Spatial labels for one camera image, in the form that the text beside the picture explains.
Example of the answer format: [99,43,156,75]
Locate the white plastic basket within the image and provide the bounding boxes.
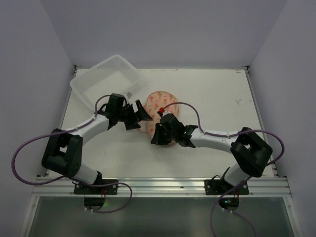
[70,55,143,110]

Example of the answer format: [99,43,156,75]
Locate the aluminium table front rail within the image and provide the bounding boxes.
[32,177,292,198]

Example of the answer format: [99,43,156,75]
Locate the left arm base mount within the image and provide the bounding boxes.
[72,179,118,210]

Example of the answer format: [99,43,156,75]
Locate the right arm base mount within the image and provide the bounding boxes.
[204,175,249,211]

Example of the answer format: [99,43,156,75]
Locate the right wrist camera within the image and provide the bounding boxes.
[158,107,170,118]

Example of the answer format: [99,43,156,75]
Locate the floral mesh laundry bag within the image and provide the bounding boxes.
[139,91,178,140]

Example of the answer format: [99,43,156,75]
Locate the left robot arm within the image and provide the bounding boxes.
[41,93,153,187]

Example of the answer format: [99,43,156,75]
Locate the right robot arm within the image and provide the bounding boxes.
[151,114,273,192]

